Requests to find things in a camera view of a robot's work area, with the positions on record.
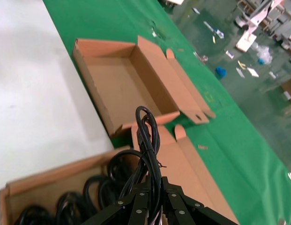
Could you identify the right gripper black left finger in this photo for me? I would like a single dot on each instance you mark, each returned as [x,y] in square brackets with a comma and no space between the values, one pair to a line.
[131,211]

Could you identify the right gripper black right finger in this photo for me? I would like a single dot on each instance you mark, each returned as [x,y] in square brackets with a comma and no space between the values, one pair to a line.
[180,211]

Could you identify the open brown cardboard box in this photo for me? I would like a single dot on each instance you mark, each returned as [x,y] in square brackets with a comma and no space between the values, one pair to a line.
[117,77]
[194,178]

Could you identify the small white box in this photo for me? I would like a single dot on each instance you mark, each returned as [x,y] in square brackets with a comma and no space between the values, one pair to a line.
[272,75]

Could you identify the green table cloth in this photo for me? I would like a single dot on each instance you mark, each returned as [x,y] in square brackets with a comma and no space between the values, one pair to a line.
[229,140]

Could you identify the pale paper sheet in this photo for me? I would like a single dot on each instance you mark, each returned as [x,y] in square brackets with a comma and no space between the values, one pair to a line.
[240,72]

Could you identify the white paper sheet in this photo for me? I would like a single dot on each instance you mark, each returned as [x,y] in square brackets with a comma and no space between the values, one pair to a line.
[252,71]
[195,10]

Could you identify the yellow paper strips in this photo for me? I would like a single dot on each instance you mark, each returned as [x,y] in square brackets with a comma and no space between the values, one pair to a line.
[241,63]

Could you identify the white blue paper card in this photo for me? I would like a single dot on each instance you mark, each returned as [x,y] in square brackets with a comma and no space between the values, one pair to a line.
[229,54]

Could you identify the small blue shoe cover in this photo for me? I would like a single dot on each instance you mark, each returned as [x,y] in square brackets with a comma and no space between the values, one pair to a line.
[261,61]

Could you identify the yellow paper strip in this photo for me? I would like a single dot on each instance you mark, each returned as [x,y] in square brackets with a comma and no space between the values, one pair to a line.
[213,39]

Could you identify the clear plastic bag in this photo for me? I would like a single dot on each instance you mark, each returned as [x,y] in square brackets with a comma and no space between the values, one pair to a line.
[263,51]

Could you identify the white paper bag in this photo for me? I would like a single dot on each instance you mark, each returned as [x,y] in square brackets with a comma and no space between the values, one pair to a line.
[246,42]

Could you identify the blue white booklet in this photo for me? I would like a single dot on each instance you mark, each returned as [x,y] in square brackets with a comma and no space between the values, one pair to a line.
[220,33]

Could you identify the long white paper strip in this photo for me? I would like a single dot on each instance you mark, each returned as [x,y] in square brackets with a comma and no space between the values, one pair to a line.
[209,25]

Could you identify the white wheeled robot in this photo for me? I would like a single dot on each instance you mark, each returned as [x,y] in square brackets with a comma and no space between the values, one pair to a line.
[255,16]

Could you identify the white low platform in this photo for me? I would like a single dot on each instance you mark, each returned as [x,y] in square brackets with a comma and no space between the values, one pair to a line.
[175,2]

